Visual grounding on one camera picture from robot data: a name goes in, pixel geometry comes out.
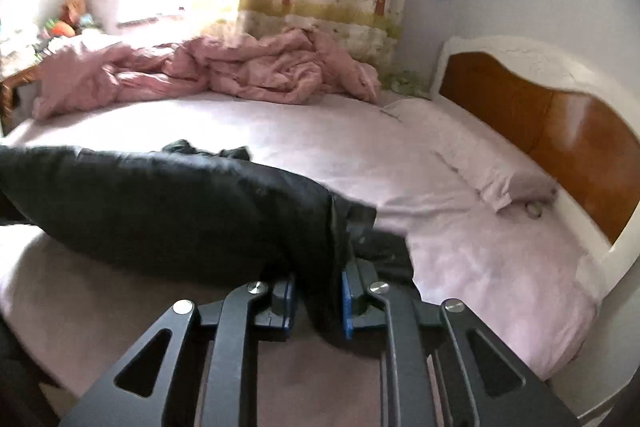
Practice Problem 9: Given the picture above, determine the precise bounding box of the black puffer jacket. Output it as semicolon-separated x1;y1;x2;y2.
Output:
0;139;416;338

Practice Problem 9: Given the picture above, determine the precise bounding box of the pink crumpled quilt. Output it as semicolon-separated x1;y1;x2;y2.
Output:
31;27;383;120

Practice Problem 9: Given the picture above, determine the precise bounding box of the pink pillow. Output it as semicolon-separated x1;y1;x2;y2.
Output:
382;97;558;212

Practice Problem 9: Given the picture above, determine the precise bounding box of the wooden bedside table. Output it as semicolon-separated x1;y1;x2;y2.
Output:
0;62;43;138

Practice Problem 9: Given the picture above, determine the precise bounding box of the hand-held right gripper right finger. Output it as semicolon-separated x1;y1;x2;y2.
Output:
341;259;583;427

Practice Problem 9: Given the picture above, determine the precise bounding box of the plush toy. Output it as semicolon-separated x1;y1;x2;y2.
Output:
47;0;101;38

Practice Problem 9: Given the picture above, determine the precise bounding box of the wooden headboard with white frame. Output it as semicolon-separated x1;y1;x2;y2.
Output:
429;34;640;420

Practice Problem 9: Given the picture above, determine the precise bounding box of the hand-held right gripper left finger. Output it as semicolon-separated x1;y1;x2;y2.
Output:
57;276;297;427

